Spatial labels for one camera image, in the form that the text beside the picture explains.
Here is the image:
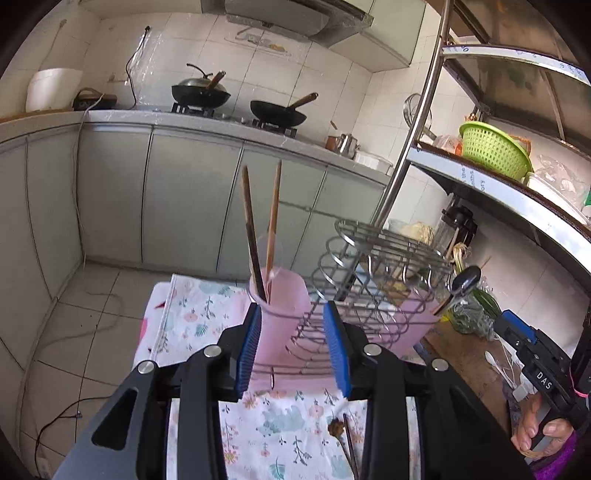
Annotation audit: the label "grey wall cabinet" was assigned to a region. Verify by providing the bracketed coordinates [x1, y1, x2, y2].
[329, 0, 428, 73]

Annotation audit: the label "pink drip tray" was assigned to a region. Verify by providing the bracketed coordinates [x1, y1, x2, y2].
[252, 298, 452, 394]

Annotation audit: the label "white plastic spoon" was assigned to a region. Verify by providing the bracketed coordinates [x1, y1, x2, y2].
[483, 350, 518, 389]

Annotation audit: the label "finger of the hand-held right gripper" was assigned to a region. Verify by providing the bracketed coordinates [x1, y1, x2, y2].
[493, 309, 541, 356]

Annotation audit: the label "small steel pot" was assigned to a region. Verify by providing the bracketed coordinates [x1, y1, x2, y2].
[335, 132, 362, 156]

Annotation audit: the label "napa cabbage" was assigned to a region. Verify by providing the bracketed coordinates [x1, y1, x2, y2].
[399, 222, 436, 246]

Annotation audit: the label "white power cable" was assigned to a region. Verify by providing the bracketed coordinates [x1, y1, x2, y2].
[69, 96, 110, 278]

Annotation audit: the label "person's right hand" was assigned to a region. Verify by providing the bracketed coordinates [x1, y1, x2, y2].
[512, 393, 575, 456]

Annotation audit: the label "metal wire dish rack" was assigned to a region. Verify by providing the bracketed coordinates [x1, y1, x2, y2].
[249, 219, 458, 391]

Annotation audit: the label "metal strainer ladle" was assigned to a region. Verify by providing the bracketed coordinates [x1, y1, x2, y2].
[403, 92, 437, 140]

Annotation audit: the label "light wooden chopstick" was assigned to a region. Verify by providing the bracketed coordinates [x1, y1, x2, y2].
[264, 160, 284, 297]

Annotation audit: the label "black frying wok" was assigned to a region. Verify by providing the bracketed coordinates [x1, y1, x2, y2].
[249, 92, 320, 129]

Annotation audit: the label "two-tone wooden chopstick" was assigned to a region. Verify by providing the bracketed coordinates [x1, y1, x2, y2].
[241, 165, 269, 304]

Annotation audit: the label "gas stove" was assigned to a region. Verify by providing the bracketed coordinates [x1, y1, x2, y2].
[170, 102, 299, 137]

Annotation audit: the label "metal shelf unit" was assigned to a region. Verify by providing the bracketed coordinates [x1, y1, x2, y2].
[373, 0, 591, 297]

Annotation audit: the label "floral printed cloth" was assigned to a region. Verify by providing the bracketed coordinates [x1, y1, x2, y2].
[150, 273, 426, 480]

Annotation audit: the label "white rice cooker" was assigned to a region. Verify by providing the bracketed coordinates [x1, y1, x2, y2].
[25, 68, 85, 113]

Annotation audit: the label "metal spoon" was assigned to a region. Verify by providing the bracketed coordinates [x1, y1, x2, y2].
[434, 265, 482, 320]

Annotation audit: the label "large bag of greens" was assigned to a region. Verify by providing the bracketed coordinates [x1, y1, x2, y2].
[444, 286, 502, 341]

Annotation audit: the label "orange wrapped packet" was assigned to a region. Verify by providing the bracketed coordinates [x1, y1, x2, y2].
[431, 133, 463, 156]

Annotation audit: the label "glass wok lid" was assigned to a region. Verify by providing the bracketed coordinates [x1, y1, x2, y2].
[177, 63, 228, 90]

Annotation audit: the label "black floor cable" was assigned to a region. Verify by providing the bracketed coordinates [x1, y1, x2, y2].
[33, 276, 126, 464]

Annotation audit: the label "black countertop appliance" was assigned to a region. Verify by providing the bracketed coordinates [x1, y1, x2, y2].
[72, 88, 119, 112]

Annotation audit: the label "range hood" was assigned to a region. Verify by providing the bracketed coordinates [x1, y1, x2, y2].
[201, 0, 376, 49]

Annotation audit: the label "green plastic basket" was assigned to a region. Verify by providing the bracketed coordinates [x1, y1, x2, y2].
[459, 121, 533, 181]

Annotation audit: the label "clear plastic bags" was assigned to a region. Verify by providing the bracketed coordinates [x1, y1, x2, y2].
[534, 156, 591, 205]

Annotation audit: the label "grey kitchen cabinets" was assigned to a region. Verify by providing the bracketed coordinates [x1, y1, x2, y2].
[0, 111, 394, 315]

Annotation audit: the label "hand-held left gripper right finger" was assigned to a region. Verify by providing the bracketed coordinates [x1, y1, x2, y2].
[322, 301, 536, 480]

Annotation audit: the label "black wall cable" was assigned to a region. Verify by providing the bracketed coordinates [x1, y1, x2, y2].
[125, 26, 153, 111]

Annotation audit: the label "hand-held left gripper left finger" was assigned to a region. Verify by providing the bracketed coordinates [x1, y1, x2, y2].
[53, 304, 264, 480]

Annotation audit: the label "pink plastic cup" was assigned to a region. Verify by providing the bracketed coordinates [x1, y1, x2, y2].
[248, 270, 311, 366]

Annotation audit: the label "brown pot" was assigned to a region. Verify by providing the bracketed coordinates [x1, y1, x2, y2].
[324, 120, 343, 151]

